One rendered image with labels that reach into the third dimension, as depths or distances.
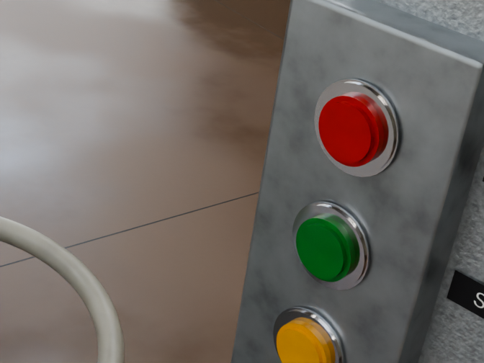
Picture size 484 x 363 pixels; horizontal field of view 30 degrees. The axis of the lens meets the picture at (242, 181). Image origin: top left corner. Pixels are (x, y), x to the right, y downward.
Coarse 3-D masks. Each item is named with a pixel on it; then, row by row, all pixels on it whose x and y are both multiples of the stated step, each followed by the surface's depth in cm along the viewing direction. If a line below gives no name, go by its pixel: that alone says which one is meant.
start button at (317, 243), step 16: (304, 224) 35; (320, 224) 34; (336, 224) 34; (304, 240) 35; (320, 240) 34; (336, 240) 34; (304, 256) 35; (320, 256) 34; (336, 256) 34; (352, 256) 34; (320, 272) 35; (336, 272) 34
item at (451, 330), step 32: (384, 0) 32; (416, 0) 31; (448, 0) 30; (480, 0) 30; (480, 32) 30; (480, 160) 31; (480, 192) 32; (480, 224) 32; (480, 256) 32; (448, 288) 34; (448, 320) 34; (480, 320) 33; (448, 352) 35; (480, 352) 34
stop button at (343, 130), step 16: (352, 96) 31; (336, 112) 32; (352, 112) 31; (368, 112) 31; (320, 128) 32; (336, 128) 32; (352, 128) 31; (368, 128) 31; (336, 144) 32; (352, 144) 32; (368, 144) 31; (336, 160) 33; (352, 160) 32; (368, 160) 32
